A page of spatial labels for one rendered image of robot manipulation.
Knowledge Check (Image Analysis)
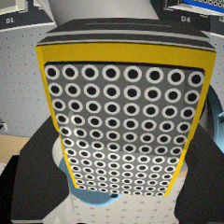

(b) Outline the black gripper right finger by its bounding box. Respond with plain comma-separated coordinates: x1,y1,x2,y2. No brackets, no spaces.
174,123,224,224

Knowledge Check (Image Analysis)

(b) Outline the yellow and grey tip rack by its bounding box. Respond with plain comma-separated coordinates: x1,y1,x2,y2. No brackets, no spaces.
35,18,217,196

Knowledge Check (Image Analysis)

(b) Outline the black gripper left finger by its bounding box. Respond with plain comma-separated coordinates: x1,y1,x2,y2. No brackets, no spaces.
0,115,75,224

